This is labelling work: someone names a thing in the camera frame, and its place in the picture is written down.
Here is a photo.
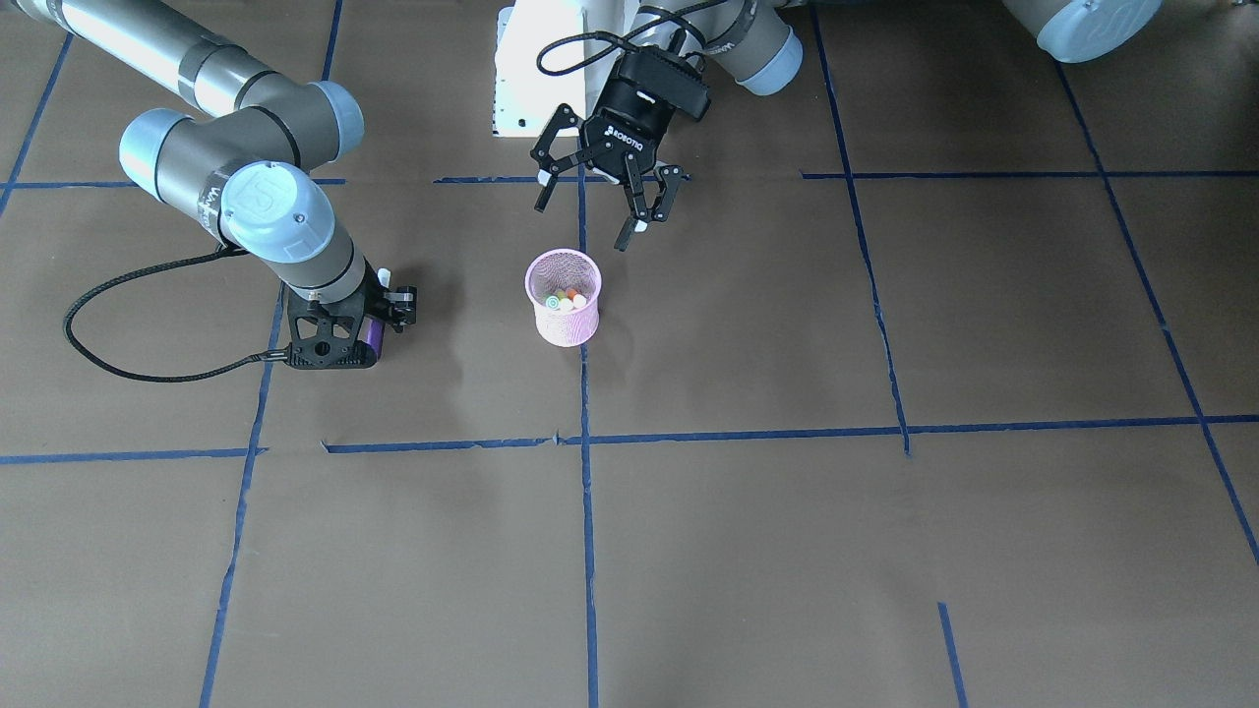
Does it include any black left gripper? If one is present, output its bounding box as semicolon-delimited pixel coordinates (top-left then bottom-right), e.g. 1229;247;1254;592
530;45;711;252

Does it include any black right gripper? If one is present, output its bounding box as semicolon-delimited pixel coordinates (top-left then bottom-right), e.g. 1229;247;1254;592
311;270;375;339

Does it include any purple marker pen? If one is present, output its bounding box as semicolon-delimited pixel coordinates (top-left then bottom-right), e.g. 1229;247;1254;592
358;267;392;368

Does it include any yellow marker pen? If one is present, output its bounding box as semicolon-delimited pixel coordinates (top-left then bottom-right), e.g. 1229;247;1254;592
559;294;585;312

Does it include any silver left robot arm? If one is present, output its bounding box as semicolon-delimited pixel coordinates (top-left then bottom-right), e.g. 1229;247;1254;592
522;1;1162;251

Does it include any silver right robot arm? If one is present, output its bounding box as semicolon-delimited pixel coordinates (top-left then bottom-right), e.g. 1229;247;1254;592
15;1;415;335

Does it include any pink mesh pen holder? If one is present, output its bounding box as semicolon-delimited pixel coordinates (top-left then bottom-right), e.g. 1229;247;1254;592
522;248;602;348

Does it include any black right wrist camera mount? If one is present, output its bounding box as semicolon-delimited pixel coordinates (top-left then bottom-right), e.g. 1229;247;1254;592
285;278;417;369

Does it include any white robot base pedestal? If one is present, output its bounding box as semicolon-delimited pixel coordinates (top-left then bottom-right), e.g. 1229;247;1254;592
491;1;640;139

